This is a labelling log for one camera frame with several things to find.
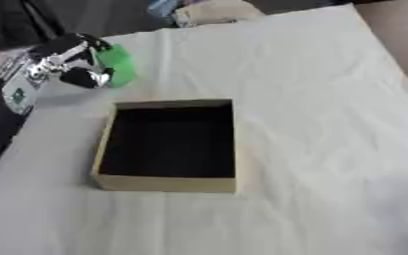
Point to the tan cardboard box black inside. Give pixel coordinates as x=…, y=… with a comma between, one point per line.
x=168, y=146

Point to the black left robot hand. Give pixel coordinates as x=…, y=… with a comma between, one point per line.
x=77, y=77

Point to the green plastic object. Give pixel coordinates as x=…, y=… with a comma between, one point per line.
x=119, y=66

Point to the cream cloth bag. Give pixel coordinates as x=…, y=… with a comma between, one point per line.
x=213, y=12

